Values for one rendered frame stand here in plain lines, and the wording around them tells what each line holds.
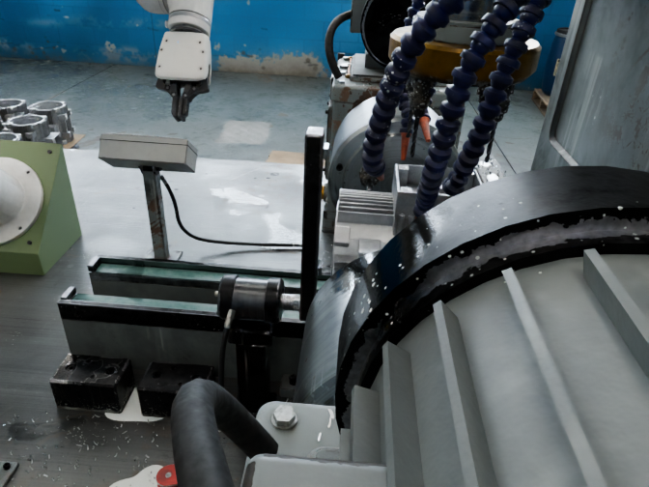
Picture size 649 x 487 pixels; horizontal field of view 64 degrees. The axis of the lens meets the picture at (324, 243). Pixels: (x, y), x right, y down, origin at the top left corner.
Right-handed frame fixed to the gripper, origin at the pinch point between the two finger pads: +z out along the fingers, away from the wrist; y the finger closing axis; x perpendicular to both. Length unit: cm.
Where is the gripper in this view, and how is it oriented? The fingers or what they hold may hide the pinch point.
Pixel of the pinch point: (180, 109)
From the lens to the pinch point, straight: 110.5
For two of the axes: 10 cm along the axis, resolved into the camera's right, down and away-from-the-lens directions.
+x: 0.5, 1.1, 9.9
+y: 10.0, 0.7, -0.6
